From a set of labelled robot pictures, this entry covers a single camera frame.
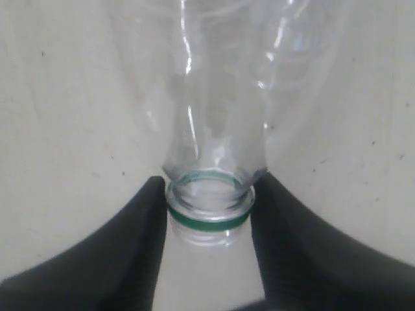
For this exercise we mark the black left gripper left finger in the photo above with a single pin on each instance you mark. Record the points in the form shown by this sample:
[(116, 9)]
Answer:
[(115, 268)]

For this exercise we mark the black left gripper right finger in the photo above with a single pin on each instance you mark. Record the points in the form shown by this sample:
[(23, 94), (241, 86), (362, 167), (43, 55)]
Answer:
[(307, 264)]

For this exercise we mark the clear plastic bottle green label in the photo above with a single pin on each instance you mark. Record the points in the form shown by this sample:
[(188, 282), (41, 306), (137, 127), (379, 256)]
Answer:
[(208, 79)]

